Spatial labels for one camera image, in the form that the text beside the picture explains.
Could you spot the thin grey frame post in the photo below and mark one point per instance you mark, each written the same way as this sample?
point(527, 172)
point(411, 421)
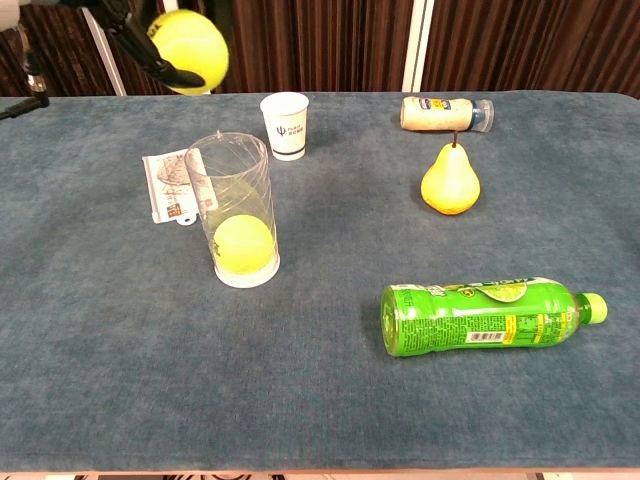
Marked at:
point(107, 70)

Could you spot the green drink bottle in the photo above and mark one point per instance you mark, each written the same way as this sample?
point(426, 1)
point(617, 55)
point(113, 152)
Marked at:
point(475, 315)

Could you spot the blue table cloth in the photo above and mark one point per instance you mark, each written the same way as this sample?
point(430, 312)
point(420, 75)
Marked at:
point(320, 400)

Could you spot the white paper cup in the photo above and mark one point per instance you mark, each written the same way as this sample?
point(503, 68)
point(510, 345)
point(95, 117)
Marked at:
point(287, 125)

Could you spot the dark brown curtain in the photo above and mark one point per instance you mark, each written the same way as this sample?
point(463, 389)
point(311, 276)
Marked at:
point(325, 45)

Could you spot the clear plastic ball tube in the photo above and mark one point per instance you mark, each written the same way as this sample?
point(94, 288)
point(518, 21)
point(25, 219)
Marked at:
point(247, 281)

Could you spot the yellow pear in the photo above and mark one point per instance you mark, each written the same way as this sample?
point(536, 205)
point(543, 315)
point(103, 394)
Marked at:
point(450, 185)

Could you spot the white frame post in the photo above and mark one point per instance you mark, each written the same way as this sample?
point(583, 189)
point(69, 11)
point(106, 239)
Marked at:
point(417, 45)

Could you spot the beige mayonnaise squeeze bottle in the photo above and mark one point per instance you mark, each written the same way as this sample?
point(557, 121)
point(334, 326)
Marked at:
point(435, 115)

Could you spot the yellow-green tennis ball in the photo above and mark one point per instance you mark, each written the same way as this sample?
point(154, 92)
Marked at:
point(195, 45)
point(243, 243)

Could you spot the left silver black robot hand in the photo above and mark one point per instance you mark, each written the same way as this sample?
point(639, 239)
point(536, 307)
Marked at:
point(142, 50)

